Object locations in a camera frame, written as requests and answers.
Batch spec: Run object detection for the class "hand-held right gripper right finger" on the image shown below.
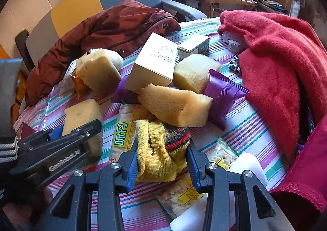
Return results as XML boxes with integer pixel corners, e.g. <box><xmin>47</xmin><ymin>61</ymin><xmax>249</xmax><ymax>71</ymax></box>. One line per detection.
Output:
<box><xmin>188</xmin><ymin>142</ymin><xmax>294</xmax><ymax>231</ymax></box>

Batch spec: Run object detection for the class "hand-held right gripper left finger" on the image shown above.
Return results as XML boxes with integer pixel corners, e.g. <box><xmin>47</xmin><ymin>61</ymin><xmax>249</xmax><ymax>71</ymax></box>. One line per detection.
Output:
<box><xmin>36</xmin><ymin>144</ymin><xmax>140</xmax><ymax>231</ymax></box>

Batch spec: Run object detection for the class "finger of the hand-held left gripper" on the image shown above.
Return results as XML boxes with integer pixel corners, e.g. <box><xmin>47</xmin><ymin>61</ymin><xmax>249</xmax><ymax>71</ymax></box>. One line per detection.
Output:
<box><xmin>17</xmin><ymin>125</ymin><xmax>64</xmax><ymax>156</ymax></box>
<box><xmin>9</xmin><ymin>119</ymin><xmax>103</xmax><ymax>178</ymax></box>

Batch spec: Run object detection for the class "yellow sponge block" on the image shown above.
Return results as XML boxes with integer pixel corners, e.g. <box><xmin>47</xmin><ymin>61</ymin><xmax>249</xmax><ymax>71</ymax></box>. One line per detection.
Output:
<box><xmin>63</xmin><ymin>98</ymin><xmax>104</xmax><ymax>157</ymax></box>
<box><xmin>76</xmin><ymin>49</ymin><xmax>122</xmax><ymax>95</ymax></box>
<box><xmin>173</xmin><ymin>54</ymin><xmax>222</xmax><ymax>94</ymax></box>
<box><xmin>138</xmin><ymin>84</ymin><xmax>213</xmax><ymax>127</ymax></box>

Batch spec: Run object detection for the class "yellow striped sock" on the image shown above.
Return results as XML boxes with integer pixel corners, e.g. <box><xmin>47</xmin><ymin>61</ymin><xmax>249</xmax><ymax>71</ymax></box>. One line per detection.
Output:
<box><xmin>135</xmin><ymin>119</ymin><xmax>191</xmax><ymax>183</ymax></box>

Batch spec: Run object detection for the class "clear snack packet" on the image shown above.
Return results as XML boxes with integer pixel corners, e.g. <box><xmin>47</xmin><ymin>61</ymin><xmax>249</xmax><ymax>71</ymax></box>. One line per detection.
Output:
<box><xmin>153</xmin><ymin>177</ymin><xmax>208</xmax><ymax>222</ymax></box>
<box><xmin>204</xmin><ymin>137</ymin><xmax>241</xmax><ymax>170</ymax></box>

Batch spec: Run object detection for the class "striped cloth covered desktop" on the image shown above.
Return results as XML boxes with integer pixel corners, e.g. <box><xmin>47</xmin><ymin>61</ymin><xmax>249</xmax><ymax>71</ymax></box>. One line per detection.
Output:
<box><xmin>13</xmin><ymin>17</ymin><xmax>294</xmax><ymax>231</ymax></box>

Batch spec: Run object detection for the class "person's left hand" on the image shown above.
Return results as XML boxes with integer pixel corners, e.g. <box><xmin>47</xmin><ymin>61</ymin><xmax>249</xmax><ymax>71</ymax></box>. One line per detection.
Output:
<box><xmin>0</xmin><ymin>190</ymin><xmax>53</xmax><ymax>231</ymax></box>

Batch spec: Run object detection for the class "dark red box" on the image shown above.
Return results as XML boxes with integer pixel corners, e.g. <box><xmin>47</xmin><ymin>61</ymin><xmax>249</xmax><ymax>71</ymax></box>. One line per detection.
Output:
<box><xmin>15</xmin><ymin>122</ymin><xmax>36</xmax><ymax>142</ymax></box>

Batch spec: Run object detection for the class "yellow green cracker packet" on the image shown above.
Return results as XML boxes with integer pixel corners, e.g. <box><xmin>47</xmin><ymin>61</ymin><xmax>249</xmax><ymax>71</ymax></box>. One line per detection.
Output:
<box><xmin>109</xmin><ymin>105</ymin><xmax>143</xmax><ymax>164</ymax></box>

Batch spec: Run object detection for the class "white foam block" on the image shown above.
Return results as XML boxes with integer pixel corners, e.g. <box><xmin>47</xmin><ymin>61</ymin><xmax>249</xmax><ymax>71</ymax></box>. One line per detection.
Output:
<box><xmin>170</xmin><ymin>190</ymin><xmax>238</xmax><ymax>231</ymax></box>
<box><xmin>226</xmin><ymin>152</ymin><xmax>269</xmax><ymax>191</ymax></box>

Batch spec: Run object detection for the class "purple snack packet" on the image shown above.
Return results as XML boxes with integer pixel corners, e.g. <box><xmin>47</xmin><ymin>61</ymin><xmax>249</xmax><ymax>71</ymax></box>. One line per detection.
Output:
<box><xmin>112</xmin><ymin>75</ymin><xmax>140</xmax><ymax>105</ymax></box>
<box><xmin>203</xmin><ymin>69</ymin><xmax>250</xmax><ymax>131</ymax></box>

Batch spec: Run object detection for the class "white sock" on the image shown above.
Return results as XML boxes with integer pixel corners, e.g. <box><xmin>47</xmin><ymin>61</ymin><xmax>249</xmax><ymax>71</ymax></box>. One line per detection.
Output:
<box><xmin>88</xmin><ymin>48</ymin><xmax>124</xmax><ymax>71</ymax></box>

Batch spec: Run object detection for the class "beige cardboard box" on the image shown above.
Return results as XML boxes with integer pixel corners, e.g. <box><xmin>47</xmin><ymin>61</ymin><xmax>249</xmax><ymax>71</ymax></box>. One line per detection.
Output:
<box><xmin>125</xmin><ymin>32</ymin><xmax>178</xmax><ymax>94</ymax></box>

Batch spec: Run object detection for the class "brown jacket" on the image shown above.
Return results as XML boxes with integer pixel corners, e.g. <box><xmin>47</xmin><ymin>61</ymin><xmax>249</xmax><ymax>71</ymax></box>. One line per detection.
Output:
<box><xmin>25</xmin><ymin>0</ymin><xmax>182</xmax><ymax>107</ymax></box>

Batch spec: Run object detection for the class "black white candy wrapper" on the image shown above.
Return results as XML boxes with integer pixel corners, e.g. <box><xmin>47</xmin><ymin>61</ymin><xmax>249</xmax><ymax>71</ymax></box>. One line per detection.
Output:
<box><xmin>228</xmin><ymin>54</ymin><xmax>242</xmax><ymax>73</ymax></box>

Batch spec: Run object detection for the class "magenta cloth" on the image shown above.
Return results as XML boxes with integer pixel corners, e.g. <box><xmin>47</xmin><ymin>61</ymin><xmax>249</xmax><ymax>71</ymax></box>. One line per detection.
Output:
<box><xmin>268</xmin><ymin>116</ymin><xmax>327</xmax><ymax>221</ymax></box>

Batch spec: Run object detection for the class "small white box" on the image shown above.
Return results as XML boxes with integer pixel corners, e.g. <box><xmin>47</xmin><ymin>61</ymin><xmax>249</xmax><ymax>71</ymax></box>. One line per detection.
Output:
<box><xmin>177</xmin><ymin>34</ymin><xmax>210</xmax><ymax>60</ymax></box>

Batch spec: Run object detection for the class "red fleece towel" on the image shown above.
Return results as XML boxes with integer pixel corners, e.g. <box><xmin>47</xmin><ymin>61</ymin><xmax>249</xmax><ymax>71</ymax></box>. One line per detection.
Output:
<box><xmin>217</xmin><ymin>10</ymin><xmax>327</xmax><ymax>160</ymax></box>

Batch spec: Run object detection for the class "white plastic clip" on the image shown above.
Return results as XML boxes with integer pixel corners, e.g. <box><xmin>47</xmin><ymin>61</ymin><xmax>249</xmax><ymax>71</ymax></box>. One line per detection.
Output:
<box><xmin>222</xmin><ymin>31</ymin><xmax>247</xmax><ymax>51</ymax></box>

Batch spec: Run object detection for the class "brown cardboard box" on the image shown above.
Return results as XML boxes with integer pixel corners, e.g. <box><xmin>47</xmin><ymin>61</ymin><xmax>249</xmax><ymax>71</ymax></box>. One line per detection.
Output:
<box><xmin>266</xmin><ymin>0</ymin><xmax>300</xmax><ymax>17</ymax></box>

